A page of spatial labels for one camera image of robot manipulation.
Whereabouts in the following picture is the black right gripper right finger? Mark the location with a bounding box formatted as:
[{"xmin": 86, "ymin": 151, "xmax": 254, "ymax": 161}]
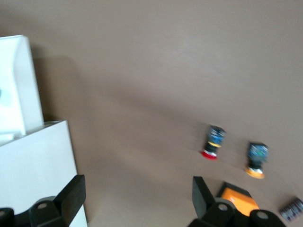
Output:
[{"xmin": 188, "ymin": 176, "xmax": 285, "ymax": 227}]

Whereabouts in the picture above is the orange button enclosure box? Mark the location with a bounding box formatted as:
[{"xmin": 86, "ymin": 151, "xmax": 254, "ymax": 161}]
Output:
[{"xmin": 216, "ymin": 181, "xmax": 260, "ymax": 217}]

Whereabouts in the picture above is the yellow push button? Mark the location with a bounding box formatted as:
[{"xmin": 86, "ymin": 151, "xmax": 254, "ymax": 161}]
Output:
[{"xmin": 245, "ymin": 141, "xmax": 269, "ymax": 179}]

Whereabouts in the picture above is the dark brown terminal block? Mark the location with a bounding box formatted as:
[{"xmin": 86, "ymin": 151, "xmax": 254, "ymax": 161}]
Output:
[{"xmin": 280, "ymin": 197, "xmax": 303, "ymax": 223}]

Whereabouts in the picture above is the white drawer cabinet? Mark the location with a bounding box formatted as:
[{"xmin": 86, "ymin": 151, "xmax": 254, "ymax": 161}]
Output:
[{"xmin": 0, "ymin": 120, "xmax": 88, "ymax": 227}]

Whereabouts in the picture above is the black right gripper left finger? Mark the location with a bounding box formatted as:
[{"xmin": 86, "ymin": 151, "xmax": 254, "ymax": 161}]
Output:
[{"xmin": 0, "ymin": 175, "xmax": 86, "ymax": 227}]

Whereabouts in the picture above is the red push button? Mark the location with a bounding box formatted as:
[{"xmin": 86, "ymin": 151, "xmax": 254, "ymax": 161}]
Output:
[{"xmin": 201, "ymin": 125, "xmax": 227, "ymax": 161}]

